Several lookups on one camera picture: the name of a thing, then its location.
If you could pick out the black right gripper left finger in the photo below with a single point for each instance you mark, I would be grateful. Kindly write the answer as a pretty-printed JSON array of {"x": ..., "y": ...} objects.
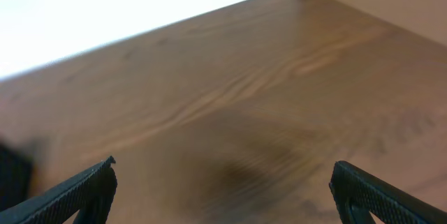
[{"x": 88, "y": 195}]

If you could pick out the dark green storage box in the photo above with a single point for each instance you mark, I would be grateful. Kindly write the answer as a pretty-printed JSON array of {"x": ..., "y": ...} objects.
[{"x": 16, "y": 171}]

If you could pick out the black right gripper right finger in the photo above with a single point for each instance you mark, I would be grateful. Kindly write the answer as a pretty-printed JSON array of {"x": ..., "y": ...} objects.
[{"x": 359, "y": 196}]

